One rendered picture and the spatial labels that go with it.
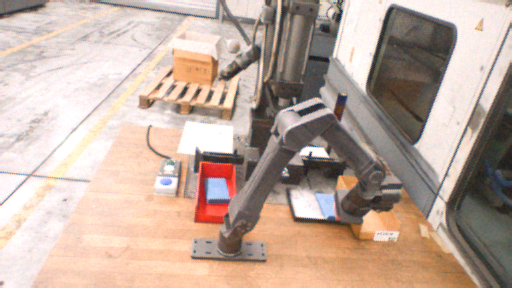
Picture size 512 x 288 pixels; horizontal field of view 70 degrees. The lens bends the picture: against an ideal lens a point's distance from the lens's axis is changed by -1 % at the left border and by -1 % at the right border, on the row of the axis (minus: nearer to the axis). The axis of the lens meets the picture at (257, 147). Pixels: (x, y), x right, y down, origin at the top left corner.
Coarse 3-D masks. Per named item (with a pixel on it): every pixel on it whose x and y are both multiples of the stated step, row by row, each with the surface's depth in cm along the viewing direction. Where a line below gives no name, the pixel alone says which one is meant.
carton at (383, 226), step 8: (344, 176) 130; (344, 184) 125; (352, 184) 131; (368, 216) 121; (376, 216) 122; (384, 216) 118; (392, 216) 113; (352, 224) 115; (368, 224) 117; (376, 224) 118; (384, 224) 118; (392, 224) 113; (360, 232) 110; (368, 232) 110; (376, 232) 110; (384, 232) 110; (392, 232) 111; (376, 240) 112; (384, 240) 112; (392, 240) 112
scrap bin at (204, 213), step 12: (204, 168) 127; (216, 168) 128; (228, 168) 128; (228, 180) 129; (204, 192) 121; (228, 192) 123; (204, 204) 115; (216, 204) 116; (228, 204) 116; (204, 216) 107; (216, 216) 107
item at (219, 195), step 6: (210, 180) 126; (216, 180) 127; (222, 180) 127; (210, 186) 123; (222, 186) 124; (210, 192) 120; (216, 192) 121; (222, 192) 121; (210, 198) 113; (216, 198) 114; (222, 198) 114; (228, 198) 114
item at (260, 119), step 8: (272, 96) 130; (280, 96) 120; (272, 104) 122; (280, 104) 122; (288, 104) 122; (256, 112) 125; (264, 112) 126; (272, 112) 120; (256, 120) 120; (264, 120) 120; (272, 120) 121; (256, 128) 121; (264, 128) 122
